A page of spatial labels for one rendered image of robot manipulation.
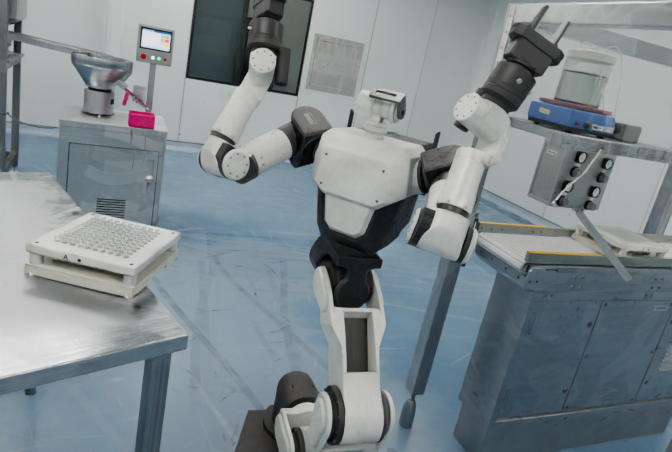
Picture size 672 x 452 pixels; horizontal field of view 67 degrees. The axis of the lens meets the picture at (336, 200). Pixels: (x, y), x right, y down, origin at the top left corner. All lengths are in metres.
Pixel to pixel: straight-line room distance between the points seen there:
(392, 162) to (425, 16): 6.09
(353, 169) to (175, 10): 5.13
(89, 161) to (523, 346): 2.69
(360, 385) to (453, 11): 6.55
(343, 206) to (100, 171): 2.44
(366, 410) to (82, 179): 2.64
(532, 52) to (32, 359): 1.08
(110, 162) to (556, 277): 2.68
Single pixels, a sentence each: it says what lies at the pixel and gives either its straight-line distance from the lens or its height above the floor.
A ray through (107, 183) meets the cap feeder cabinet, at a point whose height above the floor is 0.38.
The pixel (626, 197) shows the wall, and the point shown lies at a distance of 5.87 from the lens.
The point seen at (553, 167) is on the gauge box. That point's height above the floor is 1.24.
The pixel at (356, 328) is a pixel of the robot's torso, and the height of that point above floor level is 0.75.
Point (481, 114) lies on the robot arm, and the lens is 1.08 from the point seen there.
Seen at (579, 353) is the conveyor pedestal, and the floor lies 0.50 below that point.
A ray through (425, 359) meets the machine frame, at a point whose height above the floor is 0.34.
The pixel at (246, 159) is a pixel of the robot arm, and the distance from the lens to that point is 1.28.
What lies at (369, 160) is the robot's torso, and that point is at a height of 1.21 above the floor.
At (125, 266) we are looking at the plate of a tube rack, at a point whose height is 0.94.
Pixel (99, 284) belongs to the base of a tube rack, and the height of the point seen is 0.88.
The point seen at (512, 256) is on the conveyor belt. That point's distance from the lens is 1.88.
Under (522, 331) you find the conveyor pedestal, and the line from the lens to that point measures 2.05.
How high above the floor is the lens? 1.44
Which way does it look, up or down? 16 degrees down
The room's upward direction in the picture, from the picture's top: 12 degrees clockwise
